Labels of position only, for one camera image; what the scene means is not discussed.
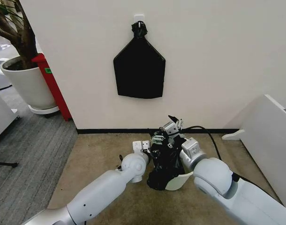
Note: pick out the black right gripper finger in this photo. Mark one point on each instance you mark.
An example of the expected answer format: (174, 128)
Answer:
(180, 124)
(173, 117)

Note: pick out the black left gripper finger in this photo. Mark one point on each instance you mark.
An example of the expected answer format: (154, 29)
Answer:
(157, 140)
(160, 134)

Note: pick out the black garbage bag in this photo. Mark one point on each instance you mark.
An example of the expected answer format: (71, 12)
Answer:
(165, 164)
(139, 70)

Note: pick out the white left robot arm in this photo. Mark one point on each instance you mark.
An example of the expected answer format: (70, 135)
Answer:
(98, 194)

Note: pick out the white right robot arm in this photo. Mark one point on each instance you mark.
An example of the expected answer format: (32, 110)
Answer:
(227, 192)

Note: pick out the white trash bin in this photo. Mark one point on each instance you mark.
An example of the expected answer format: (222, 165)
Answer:
(178, 181)

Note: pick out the black folded hanging garbage bag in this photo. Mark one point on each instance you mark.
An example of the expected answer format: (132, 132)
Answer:
(139, 70)

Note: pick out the black baseboard strip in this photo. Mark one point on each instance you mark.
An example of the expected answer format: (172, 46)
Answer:
(147, 130)

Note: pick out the white board with foot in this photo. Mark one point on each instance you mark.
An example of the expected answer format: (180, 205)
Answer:
(265, 140)

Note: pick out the red cabinet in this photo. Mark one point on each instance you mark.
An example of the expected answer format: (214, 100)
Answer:
(54, 91)

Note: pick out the white planter saucer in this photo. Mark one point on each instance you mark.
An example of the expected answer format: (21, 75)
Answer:
(43, 110)

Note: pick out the white round planter pot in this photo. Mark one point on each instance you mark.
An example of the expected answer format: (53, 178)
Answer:
(28, 84)

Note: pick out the black floor stand leg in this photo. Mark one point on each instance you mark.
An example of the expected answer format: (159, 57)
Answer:
(4, 163)

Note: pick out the white cabinet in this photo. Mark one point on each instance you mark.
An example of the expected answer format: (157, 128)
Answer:
(2, 117)

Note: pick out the potted tree with brown trunk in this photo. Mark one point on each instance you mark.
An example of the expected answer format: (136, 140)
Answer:
(14, 28)

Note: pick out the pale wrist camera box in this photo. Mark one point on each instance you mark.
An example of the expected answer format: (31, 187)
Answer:
(170, 128)

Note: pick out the white wall hook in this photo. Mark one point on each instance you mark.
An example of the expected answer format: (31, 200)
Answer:
(139, 18)

